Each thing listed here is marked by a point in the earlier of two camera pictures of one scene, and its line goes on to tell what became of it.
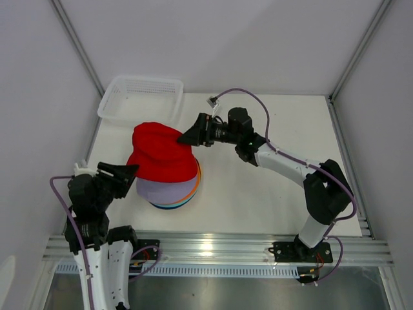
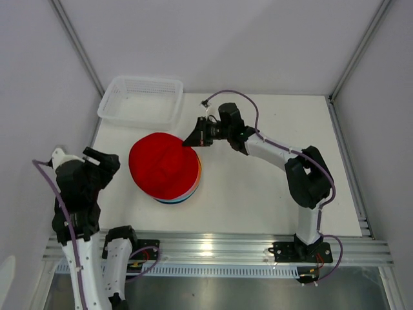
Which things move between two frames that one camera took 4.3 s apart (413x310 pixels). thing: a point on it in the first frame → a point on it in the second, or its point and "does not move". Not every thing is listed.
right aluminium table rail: [361, 206] does not move
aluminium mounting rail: [239, 249] does not move
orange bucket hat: [198, 182] → [199, 168]
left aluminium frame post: [77, 46] does not move
